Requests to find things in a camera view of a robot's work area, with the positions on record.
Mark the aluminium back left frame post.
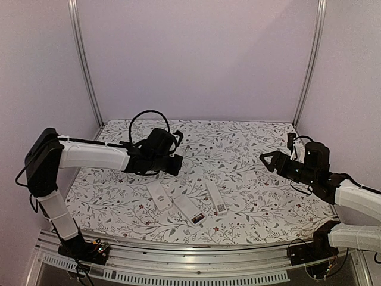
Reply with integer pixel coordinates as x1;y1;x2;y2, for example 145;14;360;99
68;0;104;128

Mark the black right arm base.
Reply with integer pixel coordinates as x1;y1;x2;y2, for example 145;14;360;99
286;221;339;280

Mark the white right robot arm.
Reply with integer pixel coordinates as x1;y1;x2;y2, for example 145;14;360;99
260;142;380;260

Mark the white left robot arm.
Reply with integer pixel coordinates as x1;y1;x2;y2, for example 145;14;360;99
20;128;183;259

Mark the aluminium frame post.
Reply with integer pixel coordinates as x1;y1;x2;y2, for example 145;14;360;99
68;0;104;128
292;0;327;129

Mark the aluminium front rail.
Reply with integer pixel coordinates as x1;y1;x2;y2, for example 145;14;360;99
25;231;376;285

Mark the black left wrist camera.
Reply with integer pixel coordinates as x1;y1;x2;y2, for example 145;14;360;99
172;130;184;148

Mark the white remote control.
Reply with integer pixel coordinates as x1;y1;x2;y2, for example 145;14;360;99
173;195;207;226

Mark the white remote with logo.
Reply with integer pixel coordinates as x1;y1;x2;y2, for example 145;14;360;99
147;182;173;212

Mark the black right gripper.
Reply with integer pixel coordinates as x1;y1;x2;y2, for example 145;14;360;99
260;150;317;186

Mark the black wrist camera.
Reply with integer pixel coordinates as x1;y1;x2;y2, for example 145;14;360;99
172;130;184;148
287;132;298;152

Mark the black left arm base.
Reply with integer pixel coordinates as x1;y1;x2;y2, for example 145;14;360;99
58;233;110;265

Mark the white battery cover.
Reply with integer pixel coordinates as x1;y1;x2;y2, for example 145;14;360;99
242;173;257;181

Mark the white remote with QR label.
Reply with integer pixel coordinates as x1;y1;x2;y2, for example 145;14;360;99
205;181;227;215

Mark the aluminium back right frame post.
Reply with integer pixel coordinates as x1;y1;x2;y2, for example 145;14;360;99
292;0;327;129

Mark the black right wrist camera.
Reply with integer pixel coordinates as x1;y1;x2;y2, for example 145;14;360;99
287;132;298;152

